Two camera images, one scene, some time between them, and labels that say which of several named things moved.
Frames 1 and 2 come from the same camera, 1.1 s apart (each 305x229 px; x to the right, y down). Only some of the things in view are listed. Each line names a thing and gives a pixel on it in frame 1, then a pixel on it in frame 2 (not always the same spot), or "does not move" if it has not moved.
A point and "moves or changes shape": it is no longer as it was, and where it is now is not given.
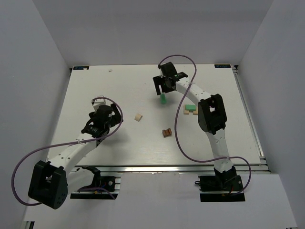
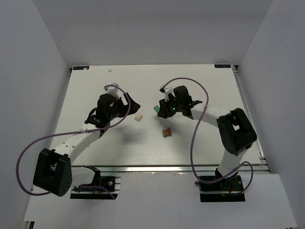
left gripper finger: [116, 118] -> [133, 107]
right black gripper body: [159, 79] -> [163, 108]
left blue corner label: [81, 67] does not move
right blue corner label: [222, 66] does not move
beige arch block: [138, 117] does not move
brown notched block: [167, 132] does not move
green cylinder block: [163, 99] moves or changes shape
